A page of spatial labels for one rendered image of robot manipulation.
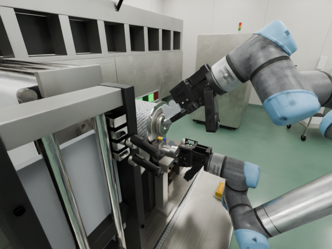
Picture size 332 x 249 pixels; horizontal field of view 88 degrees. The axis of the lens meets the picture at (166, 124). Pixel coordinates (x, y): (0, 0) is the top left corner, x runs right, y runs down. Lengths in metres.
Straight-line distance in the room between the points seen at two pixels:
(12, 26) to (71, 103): 0.50
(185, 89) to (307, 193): 0.39
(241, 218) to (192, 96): 0.37
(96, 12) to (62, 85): 0.56
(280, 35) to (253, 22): 4.60
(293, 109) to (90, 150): 0.32
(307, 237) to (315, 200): 1.57
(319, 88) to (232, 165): 0.32
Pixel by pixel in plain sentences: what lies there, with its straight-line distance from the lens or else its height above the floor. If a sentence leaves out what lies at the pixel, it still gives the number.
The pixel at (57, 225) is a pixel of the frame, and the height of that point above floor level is 1.29.
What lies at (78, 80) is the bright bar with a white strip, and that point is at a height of 1.44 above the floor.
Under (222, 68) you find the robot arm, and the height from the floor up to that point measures 1.44.
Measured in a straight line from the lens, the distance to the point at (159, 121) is 0.53.
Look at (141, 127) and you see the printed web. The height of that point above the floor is 1.25.
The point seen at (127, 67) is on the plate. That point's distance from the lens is 0.91.
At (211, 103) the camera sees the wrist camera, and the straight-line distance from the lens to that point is 0.44.
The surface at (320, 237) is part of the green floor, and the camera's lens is 2.19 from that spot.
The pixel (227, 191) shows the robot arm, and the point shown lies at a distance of 0.65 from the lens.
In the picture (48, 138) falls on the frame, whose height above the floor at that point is 1.41.
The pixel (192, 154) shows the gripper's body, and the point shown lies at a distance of 0.62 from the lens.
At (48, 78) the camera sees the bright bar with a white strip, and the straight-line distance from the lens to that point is 0.28.
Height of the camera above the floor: 1.49
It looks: 25 degrees down
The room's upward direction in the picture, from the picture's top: straight up
